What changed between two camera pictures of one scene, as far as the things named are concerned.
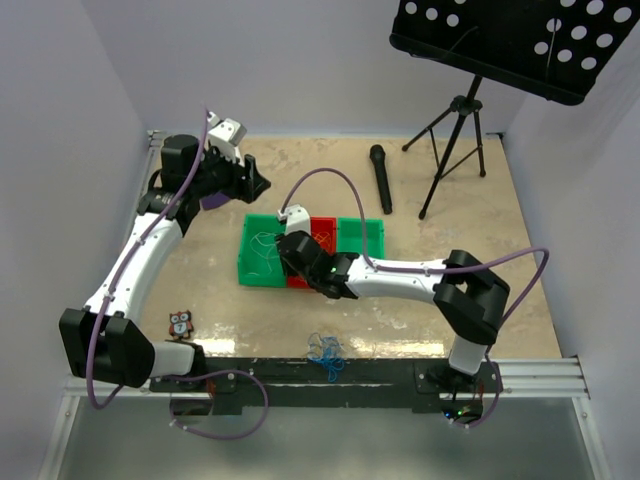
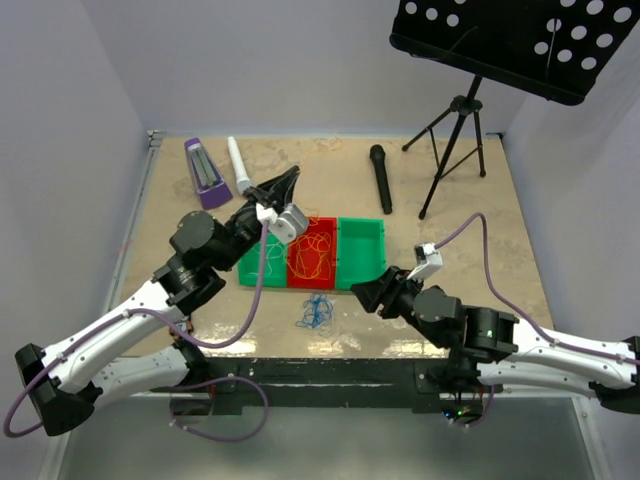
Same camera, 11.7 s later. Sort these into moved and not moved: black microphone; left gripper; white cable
Moved: left gripper
Not moved: white cable; black microphone
